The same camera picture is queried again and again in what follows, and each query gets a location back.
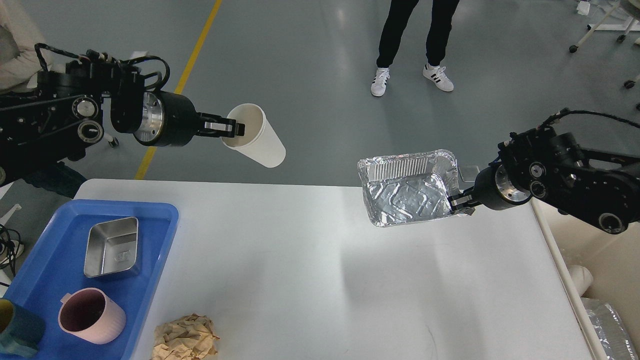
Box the white wheeled rack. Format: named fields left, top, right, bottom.
left=567, top=0, right=640, bottom=111

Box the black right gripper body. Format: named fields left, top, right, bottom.
left=472, top=165, right=532, bottom=211

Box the foil tray in bin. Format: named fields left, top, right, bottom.
left=580, top=297, right=639, bottom=360

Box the brown paper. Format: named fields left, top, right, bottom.
left=150, top=313, right=220, bottom=360

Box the clear floor plate right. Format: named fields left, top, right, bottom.
left=457, top=165, right=481, bottom=183

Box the beige plastic bin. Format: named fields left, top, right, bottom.
left=530, top=199, right=640, bottom=360

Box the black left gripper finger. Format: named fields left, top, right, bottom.
left=199, top=122, right=246, bottom=138
left=199, top=112, right=237, bottom=126

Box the pink mug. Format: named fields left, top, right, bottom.
left=57, top=287, right=127, bottom=346

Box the white paper by rack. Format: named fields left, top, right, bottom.
left=576, top=0, right=591, bottom=16

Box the person in beige sweater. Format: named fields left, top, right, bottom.
left=0, top=0, right=88, bottom=200

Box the white paper cup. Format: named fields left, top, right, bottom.
left=222, top=104, right=286, bottom=168

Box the stainless steel rectangular container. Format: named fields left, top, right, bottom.
left=83, top=216, right=142, bottom=281

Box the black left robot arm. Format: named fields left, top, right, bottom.
left=0, top=43, right=246, bottom=185

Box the blue plastic tray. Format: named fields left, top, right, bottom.
left=4, top=199, right=179, bottom=360

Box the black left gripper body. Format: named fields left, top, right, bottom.
left=134, top=91, right=203, bottom=147

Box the aluminium foil tray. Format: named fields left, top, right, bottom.
left=356, top=149, right=465, bottom=228

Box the white cup in bin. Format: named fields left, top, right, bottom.
left=567, top=265, right=594, bottom=297

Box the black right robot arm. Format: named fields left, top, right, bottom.
left=448, top=108, right=640, bottom=235

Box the person with white sneakers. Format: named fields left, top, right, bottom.
left=370, top=0, right=461, bottom=98

